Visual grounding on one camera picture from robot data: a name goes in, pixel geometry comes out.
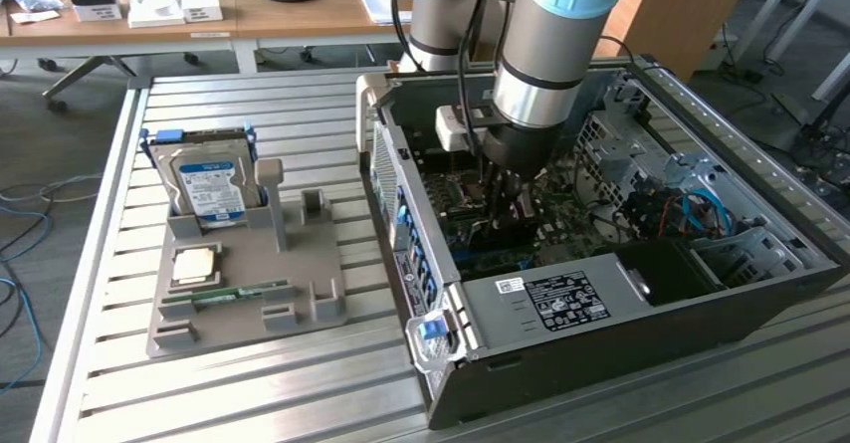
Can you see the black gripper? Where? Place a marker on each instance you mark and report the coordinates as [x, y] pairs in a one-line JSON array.
[[521, 149]]

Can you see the graphics card with metal bracket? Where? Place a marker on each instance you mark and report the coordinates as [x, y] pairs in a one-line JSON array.
[[505, 236]]

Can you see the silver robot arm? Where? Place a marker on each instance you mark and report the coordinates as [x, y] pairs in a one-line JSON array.
[[552, 40]]

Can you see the CPU socket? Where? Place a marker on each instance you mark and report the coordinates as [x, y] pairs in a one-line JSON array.
[[476, 191]]

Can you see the perforated silver disk bay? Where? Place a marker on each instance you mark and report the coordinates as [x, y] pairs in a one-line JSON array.
[[618, 159]]

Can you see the green motherboard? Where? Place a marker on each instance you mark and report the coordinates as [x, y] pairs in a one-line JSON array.
[[572, 229]]

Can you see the silver chipset heatsink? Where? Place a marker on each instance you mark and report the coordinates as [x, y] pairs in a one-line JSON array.
[[565, 255]]

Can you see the blue expansion slot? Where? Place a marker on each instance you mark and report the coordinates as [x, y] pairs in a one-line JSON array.
[[465, 255]]

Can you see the black plastic shroud box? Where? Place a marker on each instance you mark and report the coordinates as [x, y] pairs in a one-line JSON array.
[[670, 274]]

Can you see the white paper stack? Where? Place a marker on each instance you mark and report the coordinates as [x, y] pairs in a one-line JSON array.
[[382, 10]]

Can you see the grey power supply unit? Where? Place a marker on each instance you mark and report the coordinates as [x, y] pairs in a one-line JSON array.
[[505, 323]]

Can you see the wooden cabinet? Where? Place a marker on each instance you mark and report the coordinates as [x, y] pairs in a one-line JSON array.
[[684, 15]]

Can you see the blue case latch tab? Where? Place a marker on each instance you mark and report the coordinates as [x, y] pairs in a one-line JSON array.
[[433, 328]]

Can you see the wooden office desk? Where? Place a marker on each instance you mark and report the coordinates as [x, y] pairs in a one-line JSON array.
[[299, 20], [99, 35]]

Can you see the open black PC case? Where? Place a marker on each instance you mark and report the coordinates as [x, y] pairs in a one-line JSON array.
[[598, 378]]

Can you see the hard disk with blue carrier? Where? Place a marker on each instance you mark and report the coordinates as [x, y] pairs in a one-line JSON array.
[[202, 189]]

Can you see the grey parts rack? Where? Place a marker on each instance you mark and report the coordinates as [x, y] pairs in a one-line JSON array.
[[266, 323]]

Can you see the green RAM stick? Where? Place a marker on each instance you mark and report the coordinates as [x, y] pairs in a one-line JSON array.
[[229, 293]]

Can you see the CPU chip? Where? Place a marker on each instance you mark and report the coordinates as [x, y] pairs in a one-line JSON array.
[[193, 266]]

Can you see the small white box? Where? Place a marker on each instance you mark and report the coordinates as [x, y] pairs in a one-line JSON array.
[[201, 7]]

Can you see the flat white box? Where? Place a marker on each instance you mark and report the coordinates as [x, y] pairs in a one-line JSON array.
[[157, 15]]

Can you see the white box with black inset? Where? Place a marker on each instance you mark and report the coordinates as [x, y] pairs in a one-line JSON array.
[[94, 7]]

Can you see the paper tag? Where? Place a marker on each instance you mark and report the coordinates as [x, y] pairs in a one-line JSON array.
[[34, 17]]

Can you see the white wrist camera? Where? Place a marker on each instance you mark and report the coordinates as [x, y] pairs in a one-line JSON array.
[[453, 132]]

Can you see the white table frame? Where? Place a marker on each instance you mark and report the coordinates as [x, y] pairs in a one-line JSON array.
[[800, 15]]

